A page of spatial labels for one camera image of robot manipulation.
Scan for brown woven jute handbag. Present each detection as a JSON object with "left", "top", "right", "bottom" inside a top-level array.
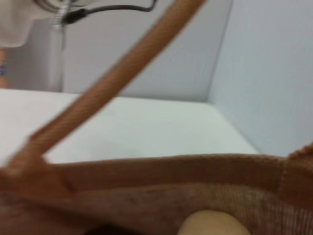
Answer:
[{"left": 0, "top": 0, "right": 313, "bottom": 235}]

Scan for cream round egg yolk pastry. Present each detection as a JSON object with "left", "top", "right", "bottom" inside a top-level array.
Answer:
[{"left": 179, "top": 210, "right": 251, "bottom": 235}]

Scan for tan background object blue marks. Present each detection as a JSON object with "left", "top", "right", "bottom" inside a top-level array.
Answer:
[{"left": 0, "top": 47, "right": 8, "bottom": 89}]

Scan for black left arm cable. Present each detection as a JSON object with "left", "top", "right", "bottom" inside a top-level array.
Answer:
[{"left": 51, "top": 0, "right": 157, "bottom": 49}]

